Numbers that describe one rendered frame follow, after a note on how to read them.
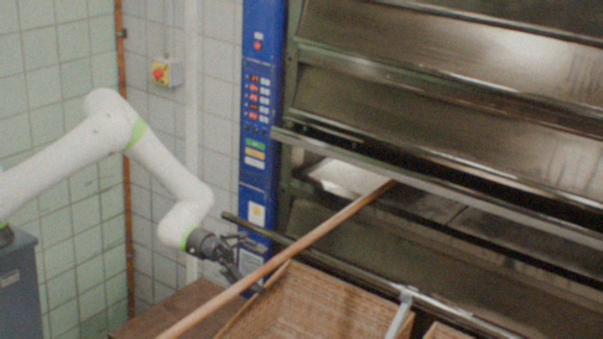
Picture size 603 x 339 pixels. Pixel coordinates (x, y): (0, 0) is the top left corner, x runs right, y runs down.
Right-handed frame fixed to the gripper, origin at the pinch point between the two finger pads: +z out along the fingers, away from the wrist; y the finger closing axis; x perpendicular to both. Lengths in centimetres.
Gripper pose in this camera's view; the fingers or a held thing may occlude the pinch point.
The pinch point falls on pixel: (261, 270)
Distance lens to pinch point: 225.4
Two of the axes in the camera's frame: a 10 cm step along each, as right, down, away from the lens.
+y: -0.6, 9.0, 4.2
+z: 8.2, 2.9, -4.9
